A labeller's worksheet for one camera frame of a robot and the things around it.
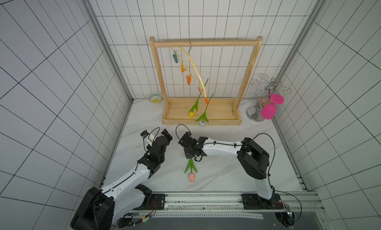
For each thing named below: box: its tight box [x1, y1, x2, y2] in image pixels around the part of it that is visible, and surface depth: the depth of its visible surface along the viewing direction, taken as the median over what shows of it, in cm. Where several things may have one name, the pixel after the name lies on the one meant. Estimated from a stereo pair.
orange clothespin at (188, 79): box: [186, 73, 192, 86], surface depth 89 cm
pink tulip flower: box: [184, 157, 198, 183], surface depth 85 cm
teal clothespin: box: [172, 50, 179, 64], surface depth 94 cm
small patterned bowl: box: [146, 91, 163, 104], surface depth 120 cm
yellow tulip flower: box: [189, 78, 209, 118], surface depth 97 cm
